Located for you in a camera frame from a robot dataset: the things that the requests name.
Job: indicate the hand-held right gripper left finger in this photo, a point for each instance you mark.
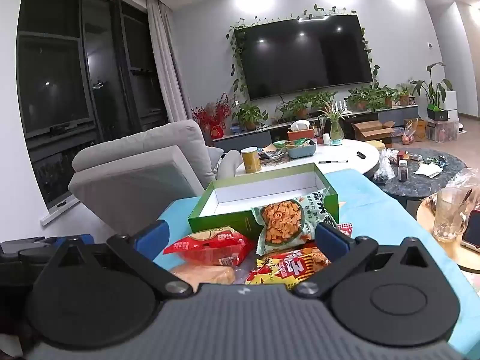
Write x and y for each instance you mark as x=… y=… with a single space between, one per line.
x=150 y=238

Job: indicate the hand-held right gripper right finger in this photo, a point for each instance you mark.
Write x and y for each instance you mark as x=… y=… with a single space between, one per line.
x=330 y=240

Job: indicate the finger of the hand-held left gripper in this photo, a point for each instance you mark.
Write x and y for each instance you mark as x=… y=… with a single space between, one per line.
x=80 y=239

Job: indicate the red checker-edged snack packet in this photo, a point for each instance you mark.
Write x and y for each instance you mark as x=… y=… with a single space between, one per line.
x=345 y=228

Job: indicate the red and yellow snack packet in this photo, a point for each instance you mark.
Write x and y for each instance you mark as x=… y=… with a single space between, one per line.
x=285 y=266

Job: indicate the green snack packet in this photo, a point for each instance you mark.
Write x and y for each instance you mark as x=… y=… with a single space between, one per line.
x=279 y=221

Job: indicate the orange bread packet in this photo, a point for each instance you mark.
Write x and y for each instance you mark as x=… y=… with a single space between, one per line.
x=206 y=273

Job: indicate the green cardboard box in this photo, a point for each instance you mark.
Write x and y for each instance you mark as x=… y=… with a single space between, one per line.
x=221 y=221

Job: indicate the turquoise tablecloth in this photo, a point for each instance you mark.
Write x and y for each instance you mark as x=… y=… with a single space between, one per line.
x=375 y=210

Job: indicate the black pen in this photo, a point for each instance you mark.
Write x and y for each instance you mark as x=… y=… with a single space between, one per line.
x=333 y=161

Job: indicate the white oval table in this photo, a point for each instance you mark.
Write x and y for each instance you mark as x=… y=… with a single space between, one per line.
x=337 y=152

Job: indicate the grey armchair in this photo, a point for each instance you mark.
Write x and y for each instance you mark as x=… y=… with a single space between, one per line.
x=142 y=150

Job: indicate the blue snack basket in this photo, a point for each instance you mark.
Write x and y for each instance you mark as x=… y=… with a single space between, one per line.
x=300 y=152

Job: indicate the small teal box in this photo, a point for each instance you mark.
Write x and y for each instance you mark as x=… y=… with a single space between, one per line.
x=336 y=142

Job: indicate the dark jar with white lid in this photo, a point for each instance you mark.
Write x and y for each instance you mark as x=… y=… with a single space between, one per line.
x=402 y=172

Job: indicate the small white cup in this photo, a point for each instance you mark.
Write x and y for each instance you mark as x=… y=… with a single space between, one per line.
x=326 y=139

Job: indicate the dark marble round table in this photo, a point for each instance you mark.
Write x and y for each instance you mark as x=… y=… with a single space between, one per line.
x=420 y=183

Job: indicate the green bowl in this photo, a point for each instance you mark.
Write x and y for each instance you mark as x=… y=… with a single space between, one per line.
x=280 y=144

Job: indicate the orange tissue box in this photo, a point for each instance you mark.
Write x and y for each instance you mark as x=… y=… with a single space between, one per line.
x=300 y=134

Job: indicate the glass vase with plant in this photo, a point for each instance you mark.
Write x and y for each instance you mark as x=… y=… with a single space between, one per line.
x=336 y=129

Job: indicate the yellow can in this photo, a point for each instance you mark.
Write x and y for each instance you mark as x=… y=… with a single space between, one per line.
x=250 y=161

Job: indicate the open cardboard box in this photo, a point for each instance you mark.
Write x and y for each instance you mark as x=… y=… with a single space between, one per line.
x=371 y=133

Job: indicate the white napkins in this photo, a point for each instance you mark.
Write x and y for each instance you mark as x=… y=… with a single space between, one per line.
x=427 y=169

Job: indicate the glass mug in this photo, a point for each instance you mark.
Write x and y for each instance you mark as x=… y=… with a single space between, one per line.
x=448 y=213

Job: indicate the grey television cabinet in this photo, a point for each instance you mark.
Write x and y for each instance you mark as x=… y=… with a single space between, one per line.
x=243 y=137

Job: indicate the round wooden table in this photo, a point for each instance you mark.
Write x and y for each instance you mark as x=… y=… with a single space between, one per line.
x=465 y=258

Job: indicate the red flower plant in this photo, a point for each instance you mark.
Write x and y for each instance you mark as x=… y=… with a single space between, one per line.
x=210 y=114

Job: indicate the potted green plant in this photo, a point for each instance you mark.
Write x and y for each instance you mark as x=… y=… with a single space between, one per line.
x=300 y=105
x=249 y=114
x=362 y=97

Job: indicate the brown carton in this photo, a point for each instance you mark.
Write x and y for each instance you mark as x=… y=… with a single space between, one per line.
x=421 y=131

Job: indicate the smartphone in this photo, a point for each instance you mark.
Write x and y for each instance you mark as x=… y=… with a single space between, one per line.
x=472 y=232

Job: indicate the dark glass window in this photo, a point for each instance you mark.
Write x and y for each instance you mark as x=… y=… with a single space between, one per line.
x=56 y=82

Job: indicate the small potted plant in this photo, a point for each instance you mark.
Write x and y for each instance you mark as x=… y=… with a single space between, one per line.
x=404 y=95

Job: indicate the green and black box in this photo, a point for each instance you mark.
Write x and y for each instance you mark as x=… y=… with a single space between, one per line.
x=437 y=114

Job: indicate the grey curtain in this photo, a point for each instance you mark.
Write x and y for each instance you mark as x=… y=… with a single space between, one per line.
x=165 y=63

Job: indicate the tall leafy plant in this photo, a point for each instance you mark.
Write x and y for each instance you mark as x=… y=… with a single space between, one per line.
x=435 y=90

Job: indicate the white appliance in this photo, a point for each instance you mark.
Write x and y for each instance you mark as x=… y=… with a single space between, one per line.
x=451 y=101

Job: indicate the ivy vine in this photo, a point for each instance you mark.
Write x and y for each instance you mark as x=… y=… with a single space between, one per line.
x=235 y=37

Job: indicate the wall television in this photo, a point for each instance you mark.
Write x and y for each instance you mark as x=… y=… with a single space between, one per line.
x=303 y=56

